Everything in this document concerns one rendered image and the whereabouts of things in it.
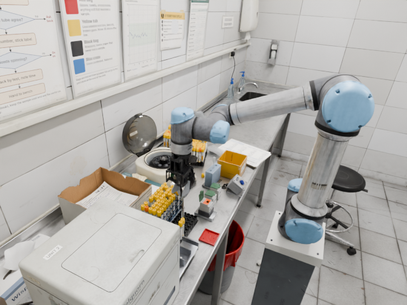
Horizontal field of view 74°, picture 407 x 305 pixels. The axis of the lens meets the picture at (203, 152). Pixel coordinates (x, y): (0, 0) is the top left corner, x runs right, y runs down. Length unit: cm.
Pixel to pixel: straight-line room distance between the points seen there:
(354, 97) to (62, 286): 78
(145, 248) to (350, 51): 294
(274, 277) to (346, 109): 80
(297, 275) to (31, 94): 121
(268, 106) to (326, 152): 24
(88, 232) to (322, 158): 67
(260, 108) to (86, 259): 66
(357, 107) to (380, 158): 292
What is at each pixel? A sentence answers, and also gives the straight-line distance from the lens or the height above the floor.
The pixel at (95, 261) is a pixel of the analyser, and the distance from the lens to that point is 72.
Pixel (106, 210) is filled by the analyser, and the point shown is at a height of 117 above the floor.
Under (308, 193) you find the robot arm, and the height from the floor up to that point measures 122.
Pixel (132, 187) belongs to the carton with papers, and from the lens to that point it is 125.
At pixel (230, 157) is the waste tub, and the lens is 157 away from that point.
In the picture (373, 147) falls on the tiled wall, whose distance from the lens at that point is 360.
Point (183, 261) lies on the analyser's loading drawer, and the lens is 99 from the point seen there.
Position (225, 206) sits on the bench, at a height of 88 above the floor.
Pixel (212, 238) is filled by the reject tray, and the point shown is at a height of 88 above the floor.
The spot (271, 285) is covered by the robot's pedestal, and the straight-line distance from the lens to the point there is 134.
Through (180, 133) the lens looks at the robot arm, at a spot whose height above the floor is 134.
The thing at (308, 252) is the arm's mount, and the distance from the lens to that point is 114.
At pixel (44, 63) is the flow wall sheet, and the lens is 111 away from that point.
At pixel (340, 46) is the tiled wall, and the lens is 329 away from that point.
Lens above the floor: 171
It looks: 29 degrees down
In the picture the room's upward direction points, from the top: 4 degrees clockwise
